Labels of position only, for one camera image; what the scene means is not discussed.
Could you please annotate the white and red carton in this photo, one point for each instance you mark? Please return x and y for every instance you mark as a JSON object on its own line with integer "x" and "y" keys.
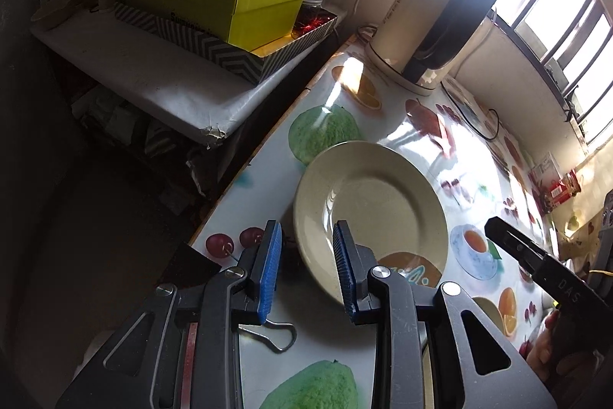
{"x": 543, "y": 169}

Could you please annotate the large green box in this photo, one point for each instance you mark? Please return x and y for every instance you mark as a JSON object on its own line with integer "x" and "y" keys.
{"x": 215, "y": 1}

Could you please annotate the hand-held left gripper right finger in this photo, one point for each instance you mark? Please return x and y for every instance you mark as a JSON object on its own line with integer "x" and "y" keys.
{"x": 346, "y": 275}

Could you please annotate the fruit printed table cover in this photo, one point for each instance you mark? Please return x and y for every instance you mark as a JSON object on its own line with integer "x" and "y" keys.
{"x": 407, "y": 121}

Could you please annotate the red packet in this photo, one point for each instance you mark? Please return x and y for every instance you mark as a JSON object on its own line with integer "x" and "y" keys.
{"x": 562, "y": 191}

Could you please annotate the chevron patterned box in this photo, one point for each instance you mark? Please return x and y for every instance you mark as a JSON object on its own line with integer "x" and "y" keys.
{"x": 210, "y": 49}

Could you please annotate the shelf with white cover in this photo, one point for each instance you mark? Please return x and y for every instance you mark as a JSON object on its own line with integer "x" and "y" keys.
{"x": 143, "y": 73}

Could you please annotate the beige bowl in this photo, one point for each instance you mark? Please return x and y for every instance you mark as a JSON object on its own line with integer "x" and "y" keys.
{"x": 55, "y": 11}

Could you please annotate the person's right hand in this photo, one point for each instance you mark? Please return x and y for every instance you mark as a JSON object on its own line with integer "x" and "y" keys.
{"x": 541, "y": 351}

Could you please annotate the cream plate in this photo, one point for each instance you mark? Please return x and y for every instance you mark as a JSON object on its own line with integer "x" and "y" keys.
{"x": 383, "y": 198}

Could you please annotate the cream electric kettle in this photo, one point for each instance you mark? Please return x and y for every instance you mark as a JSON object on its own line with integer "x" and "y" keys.
{"x": 407, "y": 30}

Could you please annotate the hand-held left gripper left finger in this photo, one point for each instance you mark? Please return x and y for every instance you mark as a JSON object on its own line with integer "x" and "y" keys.
{"x": 268, "y": 275}

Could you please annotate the glass jar with metal lid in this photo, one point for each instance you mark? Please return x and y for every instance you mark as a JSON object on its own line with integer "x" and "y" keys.
{"x": 311, "y": 13}

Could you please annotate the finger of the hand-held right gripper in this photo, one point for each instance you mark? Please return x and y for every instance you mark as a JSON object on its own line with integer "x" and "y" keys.
{"x": 510, "y": 243}

